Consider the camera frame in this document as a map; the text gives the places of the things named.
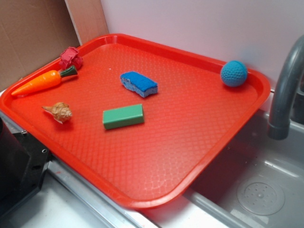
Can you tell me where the orange toy carrot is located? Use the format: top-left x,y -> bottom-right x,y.
11,66 -> 78,96

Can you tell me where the red plastic tray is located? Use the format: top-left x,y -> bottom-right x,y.
0,34 -> 270,209

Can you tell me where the grey plastic sink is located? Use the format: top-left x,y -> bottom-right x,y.
0,98 -> 304,228

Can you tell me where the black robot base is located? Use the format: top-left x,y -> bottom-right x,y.
0,120 -> 50,219

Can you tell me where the blue textured ball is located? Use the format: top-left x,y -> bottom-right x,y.
220,60 -> 248,87

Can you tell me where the tan seashell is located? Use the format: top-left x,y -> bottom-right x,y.
42,102 -> 73,124

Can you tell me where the crumpled red paper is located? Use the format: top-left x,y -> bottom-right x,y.
59,47 -> 83,70

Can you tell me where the grey toy faucet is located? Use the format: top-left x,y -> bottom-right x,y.
267,36 -> 304,140

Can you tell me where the brown cardboard panel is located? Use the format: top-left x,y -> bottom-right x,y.
0,0 -> 108,90

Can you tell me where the green rectangular block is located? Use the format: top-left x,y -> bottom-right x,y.
103,104 -> 144,130

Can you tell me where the blue sponge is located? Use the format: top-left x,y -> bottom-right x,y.
120,71 -> 158,98

